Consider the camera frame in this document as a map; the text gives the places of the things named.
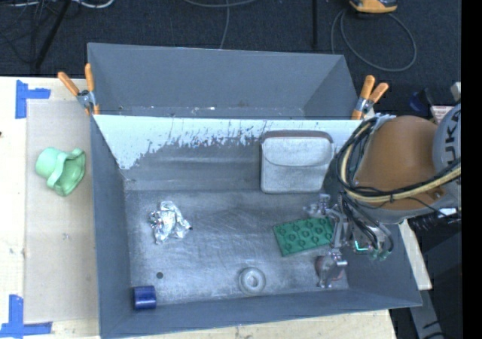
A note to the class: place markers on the pale cardboard board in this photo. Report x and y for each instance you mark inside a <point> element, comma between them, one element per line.
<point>56,247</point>

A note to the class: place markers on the crumpled silver foil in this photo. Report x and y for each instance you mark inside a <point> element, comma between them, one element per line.
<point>167,222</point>

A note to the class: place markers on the brown round object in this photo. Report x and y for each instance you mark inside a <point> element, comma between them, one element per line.
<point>320,267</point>

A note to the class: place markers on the grey fabric pouch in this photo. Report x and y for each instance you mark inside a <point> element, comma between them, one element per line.
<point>295,164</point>

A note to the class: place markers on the grey metal bin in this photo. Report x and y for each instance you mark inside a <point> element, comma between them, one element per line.
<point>226,254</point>

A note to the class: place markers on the clear glass round lid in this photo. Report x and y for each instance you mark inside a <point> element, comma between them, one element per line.
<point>251,280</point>

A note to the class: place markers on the blue cylinder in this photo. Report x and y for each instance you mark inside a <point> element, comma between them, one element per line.
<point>144,298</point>

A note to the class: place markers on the dark green flat block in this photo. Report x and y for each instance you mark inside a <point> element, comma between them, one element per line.
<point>301,236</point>

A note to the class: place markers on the light green toy cup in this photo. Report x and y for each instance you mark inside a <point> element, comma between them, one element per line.
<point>60,170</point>

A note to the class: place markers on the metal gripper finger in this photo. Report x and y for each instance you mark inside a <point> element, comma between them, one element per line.
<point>321,209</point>
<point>333,262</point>

